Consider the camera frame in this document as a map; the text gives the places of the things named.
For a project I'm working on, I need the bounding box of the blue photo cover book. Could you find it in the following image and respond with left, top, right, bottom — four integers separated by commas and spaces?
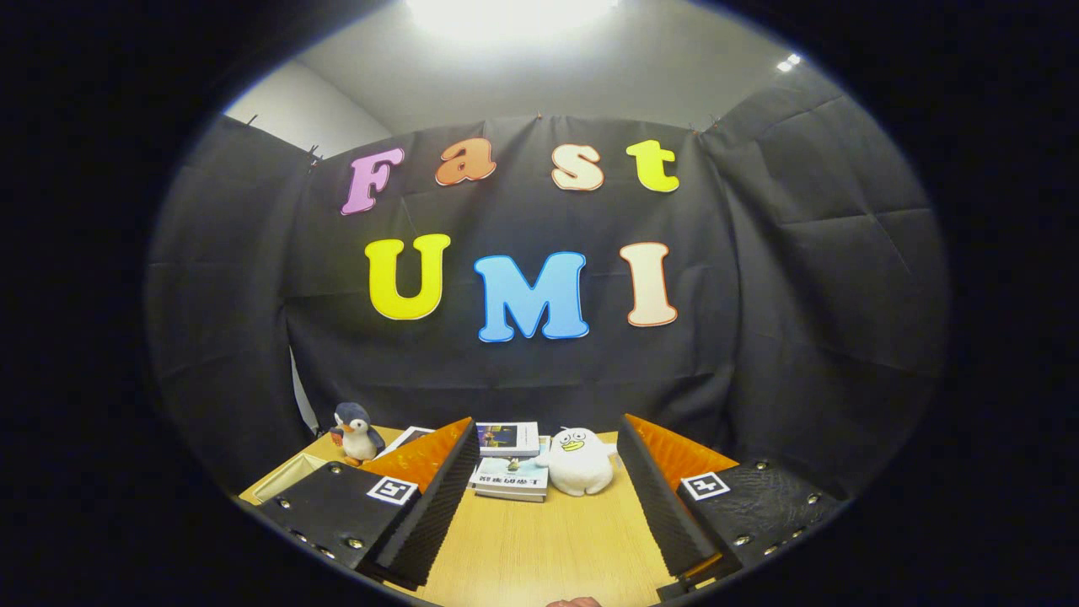
475, 422, 541, 459

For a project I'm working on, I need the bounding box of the penguin plush toy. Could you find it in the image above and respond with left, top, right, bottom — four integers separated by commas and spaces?
330, 402, 387, 467

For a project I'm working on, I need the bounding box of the beige fabric storage box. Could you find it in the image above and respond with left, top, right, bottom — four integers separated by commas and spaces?
239, 453, 338, 505

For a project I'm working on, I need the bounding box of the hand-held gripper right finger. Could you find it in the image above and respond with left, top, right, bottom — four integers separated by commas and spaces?
617, 413, 846, 601

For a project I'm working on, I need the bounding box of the white duck plush toy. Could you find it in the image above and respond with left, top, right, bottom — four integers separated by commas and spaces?
534, 426, 619, 497

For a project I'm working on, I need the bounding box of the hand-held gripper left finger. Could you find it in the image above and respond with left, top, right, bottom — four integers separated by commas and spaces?
257, 416, 481, 591

